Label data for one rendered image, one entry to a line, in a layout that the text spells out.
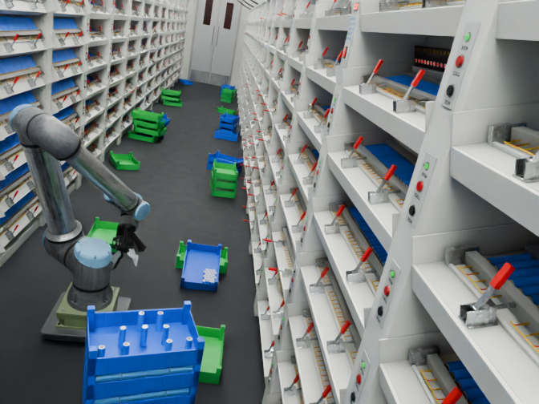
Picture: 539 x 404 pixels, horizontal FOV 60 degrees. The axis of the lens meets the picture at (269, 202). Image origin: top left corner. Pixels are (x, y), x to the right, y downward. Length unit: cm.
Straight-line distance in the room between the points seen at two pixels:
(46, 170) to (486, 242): 158
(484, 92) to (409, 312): 37
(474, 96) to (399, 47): 71
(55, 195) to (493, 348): 172
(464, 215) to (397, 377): 29
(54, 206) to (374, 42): 137
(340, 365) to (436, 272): 47
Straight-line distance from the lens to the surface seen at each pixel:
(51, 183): 199
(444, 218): 77
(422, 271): 77
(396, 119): 95
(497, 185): 63
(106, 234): 312
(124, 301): 237
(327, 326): 128
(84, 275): 209
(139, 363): 135
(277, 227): 224
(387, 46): 141
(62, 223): 211
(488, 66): 73
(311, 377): 141
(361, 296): 104
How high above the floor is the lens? 138
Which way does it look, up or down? 20 degrees down
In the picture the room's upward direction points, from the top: 11 degrees clockwise
